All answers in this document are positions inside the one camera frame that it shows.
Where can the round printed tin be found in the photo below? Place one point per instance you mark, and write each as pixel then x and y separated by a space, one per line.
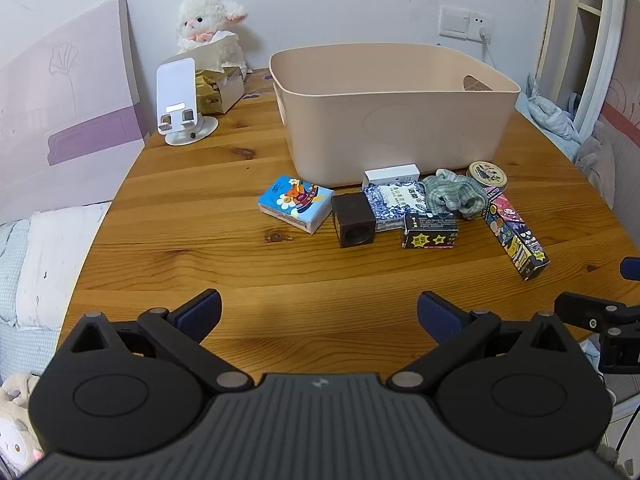
pixel 487 172

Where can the white curved mirror frame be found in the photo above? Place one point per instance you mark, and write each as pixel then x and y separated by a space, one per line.
pixel 607 35

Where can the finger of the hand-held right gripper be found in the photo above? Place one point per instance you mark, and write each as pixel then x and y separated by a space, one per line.
pixel 585 314
pixel 631 269

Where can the blue cartoon tissue pack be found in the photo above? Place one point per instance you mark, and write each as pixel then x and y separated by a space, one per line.
pixel 295 202

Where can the white phone stand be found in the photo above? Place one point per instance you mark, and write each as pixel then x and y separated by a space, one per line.
pixel 175 85

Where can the blue white patterned packet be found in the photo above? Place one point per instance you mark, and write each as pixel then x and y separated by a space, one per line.
pixel 392 206

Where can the long cartoon printed box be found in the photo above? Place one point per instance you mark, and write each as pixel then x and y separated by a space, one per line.
pixel 515 235

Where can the white plush lamb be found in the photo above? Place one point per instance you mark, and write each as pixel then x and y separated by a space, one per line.
pixel 205 15

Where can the dark brown cube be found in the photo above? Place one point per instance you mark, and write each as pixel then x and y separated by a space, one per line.
pixel 352 220

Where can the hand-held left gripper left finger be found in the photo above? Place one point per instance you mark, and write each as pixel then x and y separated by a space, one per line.
pixel 200 311

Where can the small black starred box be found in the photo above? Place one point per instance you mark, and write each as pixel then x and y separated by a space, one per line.
pixel 430 232

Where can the white pillow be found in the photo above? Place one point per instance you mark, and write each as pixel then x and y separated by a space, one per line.
pixel 55 260

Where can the grey plush toy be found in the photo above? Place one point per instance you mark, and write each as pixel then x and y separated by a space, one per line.
pixel 597 160

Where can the blue checked bedsheet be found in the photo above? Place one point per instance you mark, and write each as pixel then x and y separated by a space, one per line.
pixel 12 270

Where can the gold tissue box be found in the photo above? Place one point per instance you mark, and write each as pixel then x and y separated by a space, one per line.
pixel 222 95

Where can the white wall outlet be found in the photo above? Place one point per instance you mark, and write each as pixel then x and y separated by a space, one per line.
pixel 481 22

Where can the small white box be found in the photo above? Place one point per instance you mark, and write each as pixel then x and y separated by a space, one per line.
pixel 390 175

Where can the white pink plush toy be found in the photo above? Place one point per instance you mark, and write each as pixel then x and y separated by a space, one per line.
pixel 15 435

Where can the green checked cloth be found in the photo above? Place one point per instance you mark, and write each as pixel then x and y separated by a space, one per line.
pixel 452 192

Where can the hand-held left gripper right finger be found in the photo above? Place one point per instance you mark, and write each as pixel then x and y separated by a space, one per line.
pixel 440 313

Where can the white wall switch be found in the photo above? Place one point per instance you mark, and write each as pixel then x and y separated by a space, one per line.
pixel 454 21

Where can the pink purple flower board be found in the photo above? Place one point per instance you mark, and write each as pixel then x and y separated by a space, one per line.
pixel 65 110

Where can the light blue cloth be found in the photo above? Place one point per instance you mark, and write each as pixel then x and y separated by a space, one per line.
pixel 547 112

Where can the beige plastic storage basket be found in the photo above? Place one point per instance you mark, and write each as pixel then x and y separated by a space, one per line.
pixel 390 125

